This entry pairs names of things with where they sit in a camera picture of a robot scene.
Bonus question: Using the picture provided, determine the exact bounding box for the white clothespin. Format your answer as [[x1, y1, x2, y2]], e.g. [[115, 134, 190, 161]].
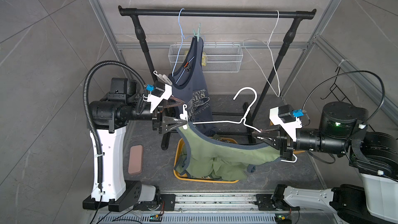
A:
[[180, 104, 188, 130], [153, 71, 173, 86]]

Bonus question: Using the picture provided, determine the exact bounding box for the green tank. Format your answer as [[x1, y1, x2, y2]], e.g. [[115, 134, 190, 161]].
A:
[[176, 124, 279, 181]]

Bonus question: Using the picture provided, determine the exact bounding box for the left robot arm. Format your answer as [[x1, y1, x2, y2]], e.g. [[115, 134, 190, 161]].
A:
[[83, 60, 188, 212]]

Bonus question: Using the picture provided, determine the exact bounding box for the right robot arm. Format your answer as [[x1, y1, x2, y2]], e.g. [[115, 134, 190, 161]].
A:
[[252, 101, 398, 224]]

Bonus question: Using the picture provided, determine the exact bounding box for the navy blue tank top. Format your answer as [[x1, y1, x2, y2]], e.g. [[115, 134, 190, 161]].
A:
[[169, 37, 217, 137]]

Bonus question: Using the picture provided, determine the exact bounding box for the small yellow bin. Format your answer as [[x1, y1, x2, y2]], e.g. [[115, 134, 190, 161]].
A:
[[293, 150, 306, 155]]

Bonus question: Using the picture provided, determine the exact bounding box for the white clothespin on rack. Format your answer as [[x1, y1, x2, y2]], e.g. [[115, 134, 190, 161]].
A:
[[153, 71, 173, 86]]

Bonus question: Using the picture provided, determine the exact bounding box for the pink rectangular block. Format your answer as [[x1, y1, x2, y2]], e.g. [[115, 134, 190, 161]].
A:
[[127, 145, 144, 175]]

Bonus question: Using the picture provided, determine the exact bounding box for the large yellow tray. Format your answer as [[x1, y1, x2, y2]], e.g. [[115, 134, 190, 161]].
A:
[[173, 138, 239, 184]]

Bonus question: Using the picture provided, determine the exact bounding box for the green clothespin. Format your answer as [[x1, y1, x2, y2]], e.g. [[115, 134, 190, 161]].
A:
[[193, 23, 201, 41]]

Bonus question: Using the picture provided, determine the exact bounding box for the black clothes rack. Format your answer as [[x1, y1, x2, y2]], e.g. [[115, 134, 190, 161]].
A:
[[118, 5, 317, 150]]

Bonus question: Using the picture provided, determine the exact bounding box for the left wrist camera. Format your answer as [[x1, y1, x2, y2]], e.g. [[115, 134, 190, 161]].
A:
[[143, 81, 172, 114]]

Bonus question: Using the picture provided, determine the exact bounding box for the light blue wire hanger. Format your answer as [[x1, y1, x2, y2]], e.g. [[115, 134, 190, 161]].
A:
[[172, 8, 187, 76]]

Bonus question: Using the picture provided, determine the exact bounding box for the white wire mesh basket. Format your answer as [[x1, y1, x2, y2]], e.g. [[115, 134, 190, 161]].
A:
[[168, 44, 243, 73]]

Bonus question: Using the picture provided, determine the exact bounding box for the black wall hook rack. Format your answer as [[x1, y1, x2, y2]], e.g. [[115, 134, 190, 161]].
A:
[[313, 73, 377, 117]]

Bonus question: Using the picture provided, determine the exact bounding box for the metal base rail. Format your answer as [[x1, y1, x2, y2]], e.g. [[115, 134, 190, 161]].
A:
[[91, 192, 343, 224]]

